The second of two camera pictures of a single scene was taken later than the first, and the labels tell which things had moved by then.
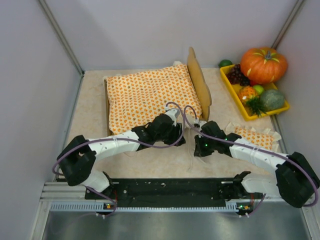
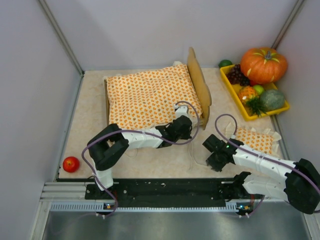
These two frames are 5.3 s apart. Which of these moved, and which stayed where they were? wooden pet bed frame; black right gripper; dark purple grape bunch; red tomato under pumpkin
Moved: black right gripper
Stayed: red tomato under pumpkin; dark purple grape bunch; wooden pet bed frame
